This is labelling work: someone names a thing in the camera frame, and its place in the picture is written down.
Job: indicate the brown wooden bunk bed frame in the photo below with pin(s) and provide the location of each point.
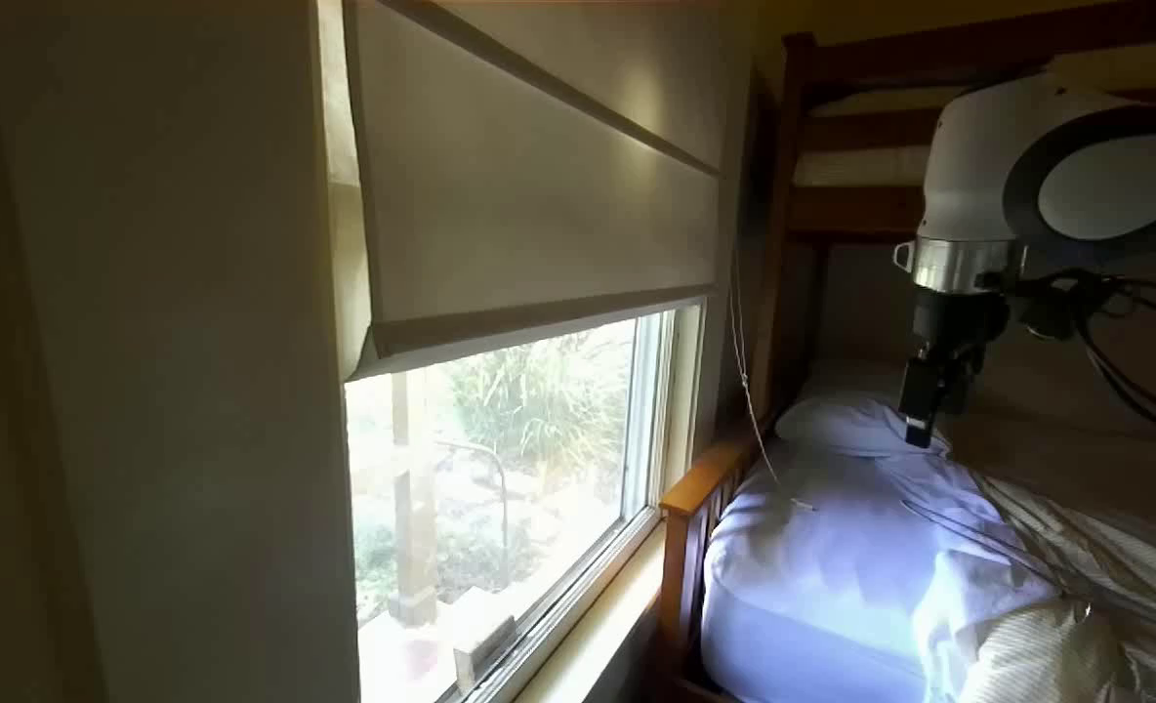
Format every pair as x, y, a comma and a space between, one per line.
715, 479

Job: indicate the wooden garden post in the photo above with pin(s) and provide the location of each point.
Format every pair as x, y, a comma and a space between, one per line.
410, 522

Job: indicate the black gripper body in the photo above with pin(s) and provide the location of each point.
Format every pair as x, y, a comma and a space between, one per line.
959, 330

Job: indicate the beige roman window blind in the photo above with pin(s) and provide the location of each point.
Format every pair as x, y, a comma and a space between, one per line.
525, 196

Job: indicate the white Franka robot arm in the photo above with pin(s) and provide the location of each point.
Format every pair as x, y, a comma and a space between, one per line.
983, 171

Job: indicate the pale lavender pillow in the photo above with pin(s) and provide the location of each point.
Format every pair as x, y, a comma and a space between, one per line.
851, 429

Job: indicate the cream painted windowsill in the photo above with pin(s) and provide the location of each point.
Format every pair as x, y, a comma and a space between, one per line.
599, 625

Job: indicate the white window frame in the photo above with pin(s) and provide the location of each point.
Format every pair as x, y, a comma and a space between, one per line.
648, 417

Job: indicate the grey window latch block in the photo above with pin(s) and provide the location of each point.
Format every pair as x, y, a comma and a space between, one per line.
485, 646

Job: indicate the green garden bush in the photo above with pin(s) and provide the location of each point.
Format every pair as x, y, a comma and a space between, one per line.
541, 417

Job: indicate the white sheet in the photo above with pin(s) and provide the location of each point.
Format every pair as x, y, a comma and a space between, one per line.
824, 573

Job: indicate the white crumpled blanket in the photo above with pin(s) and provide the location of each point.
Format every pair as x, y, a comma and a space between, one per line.
1071, 610

